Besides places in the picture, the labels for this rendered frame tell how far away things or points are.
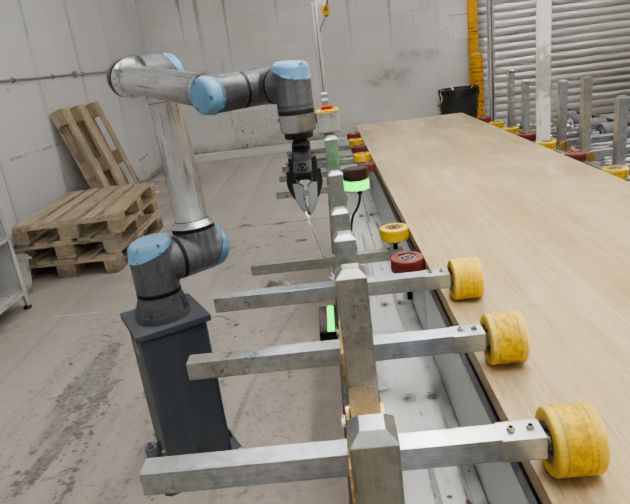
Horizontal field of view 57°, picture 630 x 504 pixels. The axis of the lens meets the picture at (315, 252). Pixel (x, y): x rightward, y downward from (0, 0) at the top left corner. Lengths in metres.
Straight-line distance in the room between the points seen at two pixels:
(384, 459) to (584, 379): 0.56
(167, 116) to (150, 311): 0.64
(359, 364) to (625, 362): 0.46
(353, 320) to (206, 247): 1.42
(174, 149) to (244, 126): 7.22
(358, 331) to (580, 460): 0.27
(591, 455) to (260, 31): 8.64
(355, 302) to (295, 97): 0.86
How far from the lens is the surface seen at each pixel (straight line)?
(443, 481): 1.17
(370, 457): 0.42
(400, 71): 9.13
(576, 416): 0.72
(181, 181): 2.00
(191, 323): 1.99
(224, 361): 0.92
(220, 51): 9.17
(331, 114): 1.83
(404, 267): 1.37
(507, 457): 0.72
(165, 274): 1.97
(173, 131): 1.99
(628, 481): 0.78
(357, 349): 0.66
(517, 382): 0.92
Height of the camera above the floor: 1.39
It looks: 19 degrees down
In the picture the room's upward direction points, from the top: 7 degrees counter-clockwise
